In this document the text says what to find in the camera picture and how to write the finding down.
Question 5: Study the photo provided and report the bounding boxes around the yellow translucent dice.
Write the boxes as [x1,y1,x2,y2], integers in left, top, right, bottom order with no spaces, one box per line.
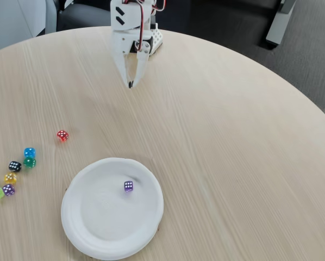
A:
[4,172,18,185]

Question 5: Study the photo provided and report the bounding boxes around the black dice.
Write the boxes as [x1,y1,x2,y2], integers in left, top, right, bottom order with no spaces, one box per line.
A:
[8,160,22,173]

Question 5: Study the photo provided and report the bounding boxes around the grey desk leg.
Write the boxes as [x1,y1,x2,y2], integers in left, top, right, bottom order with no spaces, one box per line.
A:
[265,0,296,50]

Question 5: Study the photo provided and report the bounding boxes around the dark grey chair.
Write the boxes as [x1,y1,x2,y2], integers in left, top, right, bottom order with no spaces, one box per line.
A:
[56,0,112,32]

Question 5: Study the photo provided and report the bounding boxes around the white paper plate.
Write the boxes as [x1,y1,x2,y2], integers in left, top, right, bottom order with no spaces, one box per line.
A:
[60,157,165,260]

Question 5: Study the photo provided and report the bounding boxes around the black upholstered seat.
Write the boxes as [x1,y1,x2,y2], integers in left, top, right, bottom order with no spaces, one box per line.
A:
[162,0,282,50]

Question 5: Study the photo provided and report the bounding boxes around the red and black servo cable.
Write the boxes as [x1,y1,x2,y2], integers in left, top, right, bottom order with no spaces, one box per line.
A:
[122,0,166,53]

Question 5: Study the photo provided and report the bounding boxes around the pale grey cabinet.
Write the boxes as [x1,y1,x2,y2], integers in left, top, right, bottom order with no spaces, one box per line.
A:
[0,0,57,55]

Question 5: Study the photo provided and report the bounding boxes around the red translucent dice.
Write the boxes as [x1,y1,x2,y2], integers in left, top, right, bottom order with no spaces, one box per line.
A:
[57,129,70,143]

